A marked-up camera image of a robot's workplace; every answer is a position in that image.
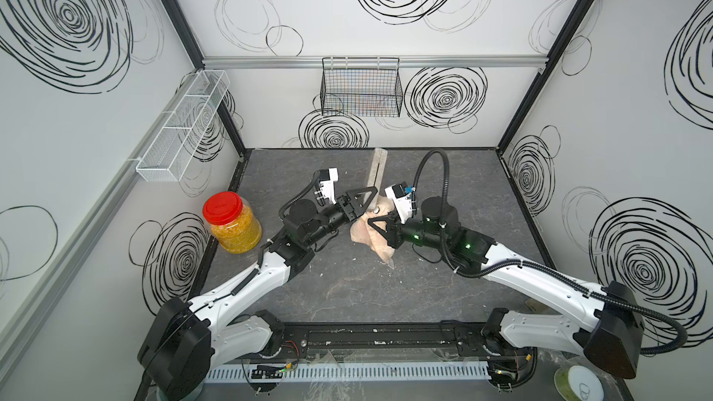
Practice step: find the white wire wall shelf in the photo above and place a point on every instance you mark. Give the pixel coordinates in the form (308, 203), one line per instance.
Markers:
(190, 131)

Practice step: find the green white tape roll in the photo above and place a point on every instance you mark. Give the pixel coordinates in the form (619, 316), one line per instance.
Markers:
(578, 383)

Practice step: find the red lid jar yellow grains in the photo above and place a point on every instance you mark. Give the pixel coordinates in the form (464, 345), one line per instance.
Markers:
(232, 222)

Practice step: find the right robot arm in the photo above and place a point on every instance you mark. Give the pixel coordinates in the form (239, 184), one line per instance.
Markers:
(588, 320)

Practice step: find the grey rectangular eyeglass case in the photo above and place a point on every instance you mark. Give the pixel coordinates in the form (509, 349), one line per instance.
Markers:
(375, 174)

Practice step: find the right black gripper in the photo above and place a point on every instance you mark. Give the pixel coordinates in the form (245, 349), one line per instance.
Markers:
(394, 227)

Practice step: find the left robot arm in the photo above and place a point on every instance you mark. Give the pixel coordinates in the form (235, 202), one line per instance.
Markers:
(189, 338)

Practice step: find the black wire wall basket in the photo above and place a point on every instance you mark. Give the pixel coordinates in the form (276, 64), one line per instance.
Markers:
(362, 87)

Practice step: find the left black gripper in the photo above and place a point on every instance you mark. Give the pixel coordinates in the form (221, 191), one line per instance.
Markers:
(347, 209)

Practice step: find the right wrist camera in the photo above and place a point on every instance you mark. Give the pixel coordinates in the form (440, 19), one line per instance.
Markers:
(401, 196)

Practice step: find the white slotted cable duct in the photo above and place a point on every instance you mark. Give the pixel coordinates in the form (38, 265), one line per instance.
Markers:
(354, 372)

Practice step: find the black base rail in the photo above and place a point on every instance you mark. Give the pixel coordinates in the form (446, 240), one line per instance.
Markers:
(468, 339)

